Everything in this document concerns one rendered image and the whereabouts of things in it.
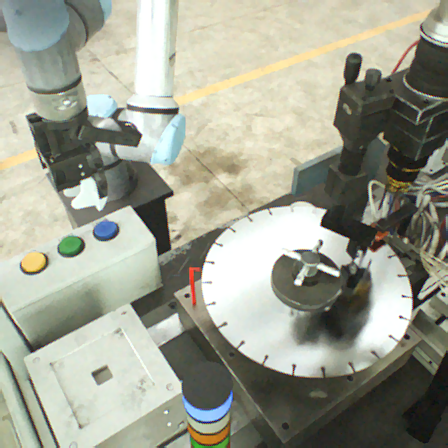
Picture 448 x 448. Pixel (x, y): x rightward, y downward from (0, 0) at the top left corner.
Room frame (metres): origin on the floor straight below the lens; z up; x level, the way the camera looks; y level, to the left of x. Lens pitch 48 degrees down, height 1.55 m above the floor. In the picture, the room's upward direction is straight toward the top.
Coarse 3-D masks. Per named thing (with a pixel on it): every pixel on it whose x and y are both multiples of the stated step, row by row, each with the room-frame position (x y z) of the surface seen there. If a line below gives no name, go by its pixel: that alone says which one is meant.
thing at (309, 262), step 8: (320, 240) 0.48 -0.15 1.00; (320, 248) 0.47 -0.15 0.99; (288, 256) 0.45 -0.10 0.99; (296, 256) 0.45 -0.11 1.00; (304, 256) 0.44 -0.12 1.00; (312, 256) 0.44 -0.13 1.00; (304, 264) 0.43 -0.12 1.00; (312, 264) 0.43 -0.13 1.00; (320, 264) 0.43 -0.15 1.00; (304, 272) 0.41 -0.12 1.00; (312, 272) 0.42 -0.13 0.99; (328, 272) 0.42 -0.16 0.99; (336, 272) 0.42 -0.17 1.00; (296, 280) 0.40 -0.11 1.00
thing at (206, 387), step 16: (192, 368) 0.19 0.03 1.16; (208, 368) 0.19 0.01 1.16; (224, 368) 0.19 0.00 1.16; (192, 384) 0.17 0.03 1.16; (208, 384) 0.17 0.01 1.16; (224, 384) 0.17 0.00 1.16; (192, 400) 0.16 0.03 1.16; (208, 400) 0.16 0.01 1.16; (224, 400) 0.16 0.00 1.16; (192, 416) 0.15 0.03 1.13; (208, 416) 0.15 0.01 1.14
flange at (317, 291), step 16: (320, 256) 0.48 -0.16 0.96; (272, 272) 0.45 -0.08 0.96; (288, 272) 0.44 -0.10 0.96; (320, 272) 0.43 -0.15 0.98; (288, 288) 0.41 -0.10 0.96; (304, 288) 0.41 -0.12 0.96; (320, 288) 0.41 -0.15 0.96; (336, 288) 0.41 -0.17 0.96; (304, 304) 0.39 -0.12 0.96; (320, 304) 0.39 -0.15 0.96
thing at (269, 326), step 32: (256, 224) 0.56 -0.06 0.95; (288, 224) 0.56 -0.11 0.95; (224, 256) 0.49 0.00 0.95; (256, 256) 0.49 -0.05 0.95; (384, 256) 0.49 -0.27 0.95; (224, 288) 0.42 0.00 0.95; (256, 288) 0.42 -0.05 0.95; (352, 288) 0.42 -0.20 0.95; (384, 288) 0.42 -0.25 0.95; (224, 320) 0.36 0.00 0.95; (256, 320) 0.36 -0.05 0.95; (288, 320) 0.36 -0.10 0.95; (320, 320) 0.36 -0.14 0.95; (352, 320) 0.36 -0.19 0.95; (384, 320) 0.36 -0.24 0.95; (256, 352) 0.31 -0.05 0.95; (288, 352) 0.31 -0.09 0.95; (320, 352) 0.31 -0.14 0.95; (352, 352) 0.31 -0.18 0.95; (384, 352) 0.31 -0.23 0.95
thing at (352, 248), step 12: (348, 108) 0.49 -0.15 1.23; (336, 204) 0.49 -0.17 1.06; (324, 216) 0.50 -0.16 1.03; (336, 216) 0.49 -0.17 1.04; (324, 228) 0.50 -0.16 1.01; (336, 228) 0.49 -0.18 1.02; (348, 228) 0.48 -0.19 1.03; (360, 228) 0.48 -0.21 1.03; (372, 228) 0.48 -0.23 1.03; (348, 240) 0.48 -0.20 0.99; (360, 240) 0.46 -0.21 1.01; (372, 240) 0.46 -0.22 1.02; (348, 252) 0.47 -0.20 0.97
